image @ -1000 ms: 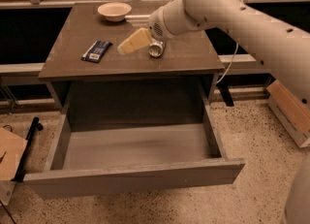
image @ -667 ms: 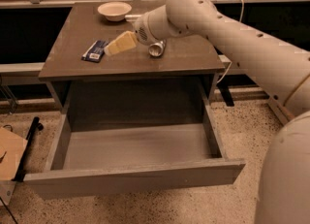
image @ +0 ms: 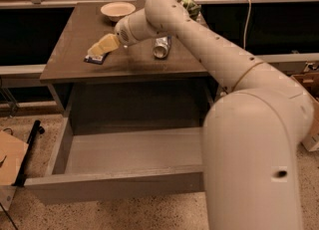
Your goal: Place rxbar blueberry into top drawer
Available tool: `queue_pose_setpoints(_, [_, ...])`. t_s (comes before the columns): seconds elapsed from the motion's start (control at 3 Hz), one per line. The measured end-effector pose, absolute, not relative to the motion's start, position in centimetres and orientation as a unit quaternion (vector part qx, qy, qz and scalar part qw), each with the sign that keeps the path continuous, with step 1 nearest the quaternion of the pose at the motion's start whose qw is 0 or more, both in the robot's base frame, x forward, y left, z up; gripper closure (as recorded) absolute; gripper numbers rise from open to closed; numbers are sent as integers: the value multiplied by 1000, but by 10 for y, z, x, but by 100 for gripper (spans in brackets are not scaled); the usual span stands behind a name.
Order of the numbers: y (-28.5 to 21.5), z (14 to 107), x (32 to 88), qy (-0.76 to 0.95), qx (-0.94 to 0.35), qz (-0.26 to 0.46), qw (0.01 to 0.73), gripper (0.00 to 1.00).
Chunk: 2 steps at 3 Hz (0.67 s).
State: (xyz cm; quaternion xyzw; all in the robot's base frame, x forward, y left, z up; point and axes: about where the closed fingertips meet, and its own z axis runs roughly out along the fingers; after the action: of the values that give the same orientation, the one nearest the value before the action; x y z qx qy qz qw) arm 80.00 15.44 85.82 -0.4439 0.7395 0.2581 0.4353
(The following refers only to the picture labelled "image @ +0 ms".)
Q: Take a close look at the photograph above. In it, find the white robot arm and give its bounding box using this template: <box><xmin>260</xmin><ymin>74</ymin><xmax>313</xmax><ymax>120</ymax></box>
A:
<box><xmin>88</xmin><ymin>0</ymin><xmax>314</xmax><ymax>230</ymax></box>

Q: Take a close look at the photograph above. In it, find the grey drawer cabinet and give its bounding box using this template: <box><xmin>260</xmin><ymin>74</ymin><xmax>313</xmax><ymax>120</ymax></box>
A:
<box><xmin>39</xmin><ymin>2</ymin><xmax>220</xmax><ymax>115</ymax></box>

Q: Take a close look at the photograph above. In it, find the open grey top drawer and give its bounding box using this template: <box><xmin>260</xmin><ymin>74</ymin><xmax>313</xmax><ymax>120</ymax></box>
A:
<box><xmin>23</xmin><ymin>80</ymin><xmax>213</xmax><ymax>206</ymax></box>

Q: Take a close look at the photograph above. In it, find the white paper bowl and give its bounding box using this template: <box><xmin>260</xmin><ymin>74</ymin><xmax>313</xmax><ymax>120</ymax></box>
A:
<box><xmin>101</xmin><ymin>2</ymin><xmax>136</xmax><ymax>22</ymax></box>

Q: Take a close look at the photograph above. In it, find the silver blue drink can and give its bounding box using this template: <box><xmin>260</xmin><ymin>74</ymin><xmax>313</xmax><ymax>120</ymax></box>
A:
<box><xmin>153</xmin><ymin>36</ymin><xmax>171</xmax><ymax>59</ymax></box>

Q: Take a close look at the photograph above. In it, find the green chip bag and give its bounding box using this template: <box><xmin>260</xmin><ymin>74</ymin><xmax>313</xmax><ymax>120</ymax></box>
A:
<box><xmin>177</xmin><ymin>0</ymin><xmax>201</xmax><ymax>20</ymax></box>

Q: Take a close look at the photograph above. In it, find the black metal bar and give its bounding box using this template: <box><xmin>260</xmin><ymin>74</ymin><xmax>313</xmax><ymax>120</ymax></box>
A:
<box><xmin>13</xmin><ymin>119</ymin><xmax>45</xmax><ymax>187</ymax></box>

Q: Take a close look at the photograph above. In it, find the cardboard sheet left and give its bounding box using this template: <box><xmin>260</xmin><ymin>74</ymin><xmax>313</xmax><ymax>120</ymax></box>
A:
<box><xmin>0</xmin><ymin>131</ymin><xmax>28</xmax><ymax>185</ymax></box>

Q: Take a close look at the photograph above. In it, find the cardboard box right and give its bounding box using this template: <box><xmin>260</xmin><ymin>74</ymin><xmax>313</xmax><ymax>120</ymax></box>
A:
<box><xmin>290</xmin><ymin>72</ymin><xmax>319</xmax><ymax>152</ymax></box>

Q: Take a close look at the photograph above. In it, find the white power cable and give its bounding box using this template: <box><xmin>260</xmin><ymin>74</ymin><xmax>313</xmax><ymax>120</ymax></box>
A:
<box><xmin>168</xmin><ymin>0</ymin><xmax>252</xmax><ymax>51</ymax></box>

